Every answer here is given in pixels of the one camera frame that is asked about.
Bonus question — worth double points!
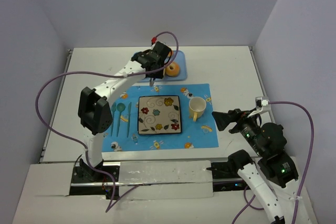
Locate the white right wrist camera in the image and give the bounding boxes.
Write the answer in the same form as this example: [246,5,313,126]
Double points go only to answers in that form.
[248,97,271,118]

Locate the yellow mug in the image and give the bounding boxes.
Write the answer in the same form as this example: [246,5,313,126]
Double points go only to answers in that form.
[188,97,207,122]

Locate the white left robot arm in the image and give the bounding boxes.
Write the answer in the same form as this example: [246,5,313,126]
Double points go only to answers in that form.
[78,42,172,181]

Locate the teal plastic knife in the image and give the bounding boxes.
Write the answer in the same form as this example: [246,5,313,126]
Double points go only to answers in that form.
[127,102,132,138]

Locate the metal serving tongs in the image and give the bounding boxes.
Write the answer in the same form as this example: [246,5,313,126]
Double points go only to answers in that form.
[149,78,155,87]

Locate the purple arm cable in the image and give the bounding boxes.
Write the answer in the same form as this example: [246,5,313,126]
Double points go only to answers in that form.
[35,31,180,213]
[232,100,314,224]

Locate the blue cartoon placemat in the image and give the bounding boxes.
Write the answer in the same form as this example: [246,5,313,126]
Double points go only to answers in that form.
[102,83,219,153]

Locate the teal plastic spoon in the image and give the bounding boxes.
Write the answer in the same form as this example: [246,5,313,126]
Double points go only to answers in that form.
[116,102,125,136]

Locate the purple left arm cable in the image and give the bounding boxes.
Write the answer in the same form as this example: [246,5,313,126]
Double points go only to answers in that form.
[35,31,180,213]

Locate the metal rail with white cover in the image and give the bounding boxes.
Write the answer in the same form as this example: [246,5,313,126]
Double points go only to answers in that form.
[70,160,246,200]

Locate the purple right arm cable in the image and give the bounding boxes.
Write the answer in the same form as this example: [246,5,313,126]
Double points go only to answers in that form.
[232,100,314,224]

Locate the blue plastic tray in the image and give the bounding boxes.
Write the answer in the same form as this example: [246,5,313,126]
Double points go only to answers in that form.
[132,50,188,83]

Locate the square floral plate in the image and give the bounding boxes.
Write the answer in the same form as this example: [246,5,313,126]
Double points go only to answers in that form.
[138,95,182,135]

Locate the sugared orange donut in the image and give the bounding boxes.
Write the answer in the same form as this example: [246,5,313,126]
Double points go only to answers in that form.
[165,62,180,78]

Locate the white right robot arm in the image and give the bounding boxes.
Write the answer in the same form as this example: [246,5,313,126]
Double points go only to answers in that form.
[208,109,312,223]

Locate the teal plastic fork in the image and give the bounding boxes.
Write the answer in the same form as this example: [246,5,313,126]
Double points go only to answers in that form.
[110,102,117,136]

